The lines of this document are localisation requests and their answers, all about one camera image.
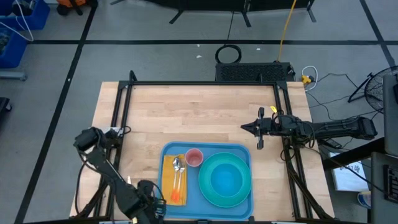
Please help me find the blue plastic tray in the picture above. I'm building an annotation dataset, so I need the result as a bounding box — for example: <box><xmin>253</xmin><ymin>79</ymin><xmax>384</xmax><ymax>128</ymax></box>
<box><xmin>156</xmin><ymin>141</ymin><xmax>254</xmax><ymax>221</ymax></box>

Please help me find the coiled black cable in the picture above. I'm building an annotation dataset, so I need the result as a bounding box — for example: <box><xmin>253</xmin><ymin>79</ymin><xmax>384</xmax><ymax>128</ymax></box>
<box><xmin>215</xmin><ymin>44</ymin><xmax>243</xmax><ymax>65</ymax></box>

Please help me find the blue storage bin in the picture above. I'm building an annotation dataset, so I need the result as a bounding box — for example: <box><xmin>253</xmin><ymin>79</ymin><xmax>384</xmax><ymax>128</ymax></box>
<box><xmin>0</xmin><ymin>0</ymin><xmax>51</xmax><ymax>31</ymax></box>
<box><xmin>0</xmin><ymin>27</ymin><xmax>29</xmax><ymax>68</ymax></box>

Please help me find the grey upright panel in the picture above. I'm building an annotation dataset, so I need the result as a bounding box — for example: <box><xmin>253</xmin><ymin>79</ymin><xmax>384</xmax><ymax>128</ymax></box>
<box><xmin>382</xmin><ymin>73</ymin><xmax>398</xmax><ymax>156</ymax></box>

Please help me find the pink plastic cup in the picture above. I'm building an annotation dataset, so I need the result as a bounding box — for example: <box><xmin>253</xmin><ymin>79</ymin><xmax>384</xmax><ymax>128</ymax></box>
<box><xmin>184</xmin><ymin>148</ymin><xmax>205</xmax><ymax>168</ymax></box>

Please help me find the blue and white disc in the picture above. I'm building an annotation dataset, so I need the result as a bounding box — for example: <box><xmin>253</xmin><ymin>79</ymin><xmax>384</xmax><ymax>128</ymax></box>
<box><xmin>357</xmin><ymin>190</ymin><xmax>373</xmax><ymax>210</ymax></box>

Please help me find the yellow hanging cable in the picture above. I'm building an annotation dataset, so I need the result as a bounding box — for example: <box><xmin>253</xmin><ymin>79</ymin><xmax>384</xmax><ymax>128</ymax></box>
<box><xmin>277</xmin><ymin>0</ymin><xmax>299</xmax><ymax>62</ymax></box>

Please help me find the dark equipment cart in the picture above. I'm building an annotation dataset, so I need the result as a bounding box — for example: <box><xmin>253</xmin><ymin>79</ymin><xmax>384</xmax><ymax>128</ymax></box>
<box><xmin>322</xmin><ymin>136</ymin><xmax>398</xmax><ymax>224</ymax></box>

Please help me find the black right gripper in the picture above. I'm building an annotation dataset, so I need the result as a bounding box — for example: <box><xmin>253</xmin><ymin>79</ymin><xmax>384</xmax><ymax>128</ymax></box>
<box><xmin>241</xmin><ymin>107</ymin><xmax>285</xmax><ymax>150</ymax></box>

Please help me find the white printed box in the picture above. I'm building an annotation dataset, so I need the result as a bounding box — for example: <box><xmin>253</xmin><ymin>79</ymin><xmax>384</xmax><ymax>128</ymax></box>
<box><xmin>329</xmin><ymin>152</ymin><xmax>371</xmax><ymax>192</ymax></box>

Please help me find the black floor cable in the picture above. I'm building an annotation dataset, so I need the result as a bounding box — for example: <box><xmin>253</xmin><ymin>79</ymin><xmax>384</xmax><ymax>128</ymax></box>
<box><xmin>306</xmin><ymin>73</ymin><xmax>385</xmax><ymax>123</ymax></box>

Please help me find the orange bag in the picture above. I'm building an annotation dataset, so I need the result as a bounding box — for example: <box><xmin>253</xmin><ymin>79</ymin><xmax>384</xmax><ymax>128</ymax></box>
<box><xmin>57</xmin><ymin>0</ymin><xmax>99</xmax><ymax>16</ymax></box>

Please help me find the blue plastic bowl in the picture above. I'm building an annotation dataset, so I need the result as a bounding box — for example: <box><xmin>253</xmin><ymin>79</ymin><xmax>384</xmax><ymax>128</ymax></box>
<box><xmin>210</xmin><ymin>162</ymin><xmax>244</xmax><ymax>198</ymax></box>

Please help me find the fork with orange handle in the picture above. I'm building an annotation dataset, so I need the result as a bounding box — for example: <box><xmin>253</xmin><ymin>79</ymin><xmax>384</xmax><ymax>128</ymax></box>
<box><xmin>174</xmin><ymin>159</ymin><xmax>187</xmax><ymax>202</ymax></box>

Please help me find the black partition screen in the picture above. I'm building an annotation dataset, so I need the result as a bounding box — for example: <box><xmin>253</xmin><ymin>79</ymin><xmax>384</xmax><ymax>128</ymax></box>
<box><xmin>110</xmin><ymin>0</ymin><xmax>318</xmax><ymax>28</ymax></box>

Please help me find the spoon with orange handle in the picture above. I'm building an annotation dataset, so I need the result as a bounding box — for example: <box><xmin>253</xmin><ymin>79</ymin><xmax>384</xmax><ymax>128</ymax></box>
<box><xmin>170</xmin><ymin>156</ymin><xmax>182</xmax><ymax>202</ymax></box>

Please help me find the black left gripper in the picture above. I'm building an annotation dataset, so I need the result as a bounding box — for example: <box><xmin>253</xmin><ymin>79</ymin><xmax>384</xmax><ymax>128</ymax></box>
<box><xmin>136</xmin><ymin>185</ymin><xmax>167</xmax><ymax>223</ymax></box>

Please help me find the black power adapter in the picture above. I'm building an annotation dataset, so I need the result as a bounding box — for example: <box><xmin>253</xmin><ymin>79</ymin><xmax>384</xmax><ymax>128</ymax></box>
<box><xmin>320</xmin><ymin>138</ymin><xmax>343</xmax><ymax>150</ymax></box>

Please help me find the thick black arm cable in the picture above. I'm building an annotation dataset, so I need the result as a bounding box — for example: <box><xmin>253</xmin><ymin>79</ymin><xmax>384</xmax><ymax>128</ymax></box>
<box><xmin>74</xmin><ymin>158</ymin><xmax>94</xmax><ymax>215</ymax></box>

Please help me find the black floor fan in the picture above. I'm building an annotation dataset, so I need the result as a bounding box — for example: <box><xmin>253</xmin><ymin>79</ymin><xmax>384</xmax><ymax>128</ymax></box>
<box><xmin>347</xmin><ymin>65</ymin><xmax>398</xmax><ymax>113</ymax></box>

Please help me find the grey metal base bar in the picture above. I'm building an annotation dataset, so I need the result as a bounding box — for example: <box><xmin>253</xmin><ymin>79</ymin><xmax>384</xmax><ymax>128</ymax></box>
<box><xmin>0</xmin><ymin>70</ymin><xmax>28</xmax><ymax>81</ymax></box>

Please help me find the white looped cable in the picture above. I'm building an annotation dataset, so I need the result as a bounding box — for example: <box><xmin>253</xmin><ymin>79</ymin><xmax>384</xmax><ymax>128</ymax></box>
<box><xmin>300</xmin><ymin>65</ymin><xmax>320</xmax><ymax>91</ymax></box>

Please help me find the black perforated computer case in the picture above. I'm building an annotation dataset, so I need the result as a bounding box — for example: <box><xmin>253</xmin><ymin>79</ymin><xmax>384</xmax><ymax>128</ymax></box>
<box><xmin>214</xmin><ymin>62</ymin><xmax>295</xmax><ymax>83</ymax></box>

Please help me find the yellow napkin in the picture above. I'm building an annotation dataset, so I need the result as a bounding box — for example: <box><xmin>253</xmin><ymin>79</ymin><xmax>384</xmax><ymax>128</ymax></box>
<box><xmin>161</xmin><ymin>154</ymin><xmax>188</xmax><ymax>207</ymax></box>

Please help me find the thin white cable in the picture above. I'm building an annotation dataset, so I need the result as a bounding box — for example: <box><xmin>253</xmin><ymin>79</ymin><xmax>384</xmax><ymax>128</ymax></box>
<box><xmin>0</xmin><ymin>0</ymin><xmax>34</xmax><ymax>42</ymax></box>

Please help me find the green plastic plate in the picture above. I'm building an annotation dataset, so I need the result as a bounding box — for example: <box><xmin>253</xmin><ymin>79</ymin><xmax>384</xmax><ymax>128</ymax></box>
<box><xmin>198</xmin><ymin>151</ymin><xmax>252</xmax><ymax>208</ymax></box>

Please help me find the black aluminium table frame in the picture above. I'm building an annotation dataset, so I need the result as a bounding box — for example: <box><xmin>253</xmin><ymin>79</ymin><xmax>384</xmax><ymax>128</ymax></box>
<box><xmin>70</xmin><ymin>70</ymin><xmax>336</xmax><ymax>223</ymax></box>

